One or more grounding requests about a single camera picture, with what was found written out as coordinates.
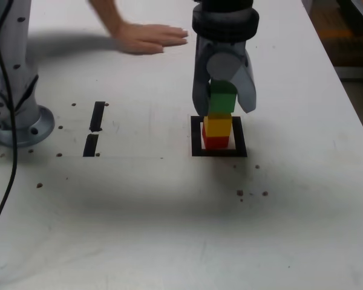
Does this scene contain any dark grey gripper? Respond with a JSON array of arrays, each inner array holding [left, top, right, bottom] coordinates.
[[191, 35, 258, 117]]

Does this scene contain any green cube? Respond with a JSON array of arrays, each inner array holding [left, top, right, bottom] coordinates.
[[208, 80, 238, 114]]

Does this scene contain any yellow cube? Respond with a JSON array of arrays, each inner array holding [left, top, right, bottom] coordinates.
[[203, 112, 233, 138]]

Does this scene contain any red cube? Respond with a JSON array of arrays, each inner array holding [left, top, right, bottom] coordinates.
[[202, 126, 231, 150]]

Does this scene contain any black tape square outline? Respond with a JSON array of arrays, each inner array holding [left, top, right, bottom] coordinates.
[[190, 115, 248, 158]]

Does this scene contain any person's hand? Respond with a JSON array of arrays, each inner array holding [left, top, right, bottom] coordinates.
[[111, 22, 189, 56]]

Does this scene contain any black tape strip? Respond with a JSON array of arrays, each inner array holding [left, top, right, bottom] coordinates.
[[82, 101, 106, 158]]

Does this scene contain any long black cable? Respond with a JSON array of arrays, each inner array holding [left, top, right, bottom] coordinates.
[[0, 0, 18, 239]]

